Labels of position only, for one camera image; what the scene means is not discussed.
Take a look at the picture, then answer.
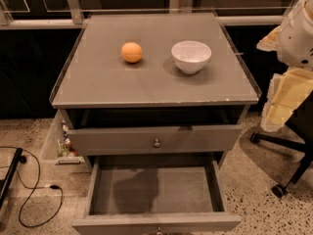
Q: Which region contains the white bowl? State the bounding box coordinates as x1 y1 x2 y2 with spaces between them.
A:
171 40 212 74

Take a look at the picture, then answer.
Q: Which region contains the black office chair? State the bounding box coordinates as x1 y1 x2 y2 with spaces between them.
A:
250 92 313 198

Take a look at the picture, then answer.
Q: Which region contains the grey top drawer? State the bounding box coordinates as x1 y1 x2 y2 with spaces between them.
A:
61 107 242 156

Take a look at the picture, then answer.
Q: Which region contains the black flat device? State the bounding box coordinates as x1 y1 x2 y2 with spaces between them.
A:
0 148 22 209

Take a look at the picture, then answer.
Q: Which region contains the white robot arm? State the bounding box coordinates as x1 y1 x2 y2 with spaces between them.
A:
256 0 313 132

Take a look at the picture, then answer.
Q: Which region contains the grey drawer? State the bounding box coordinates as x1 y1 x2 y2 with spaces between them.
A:
61 107 242 156
73 155 241 235

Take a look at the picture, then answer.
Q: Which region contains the orange fruit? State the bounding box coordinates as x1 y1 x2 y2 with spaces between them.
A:
121 42 143 64

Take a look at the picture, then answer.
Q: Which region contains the grey drawer cabinet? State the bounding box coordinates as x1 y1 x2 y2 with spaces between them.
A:
48 12 263 168

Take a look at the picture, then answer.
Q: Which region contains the metal window rail frame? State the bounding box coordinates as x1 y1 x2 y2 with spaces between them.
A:
0 0 298 28

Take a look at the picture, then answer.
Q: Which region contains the clear plastic storage bin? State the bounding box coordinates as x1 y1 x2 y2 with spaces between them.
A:
39 112 85 165

